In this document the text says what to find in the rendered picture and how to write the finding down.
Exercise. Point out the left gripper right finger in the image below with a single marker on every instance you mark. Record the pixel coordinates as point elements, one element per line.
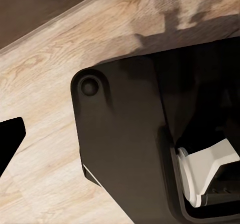
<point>232,133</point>

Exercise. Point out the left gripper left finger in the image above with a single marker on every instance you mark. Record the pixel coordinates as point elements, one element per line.
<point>12,133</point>

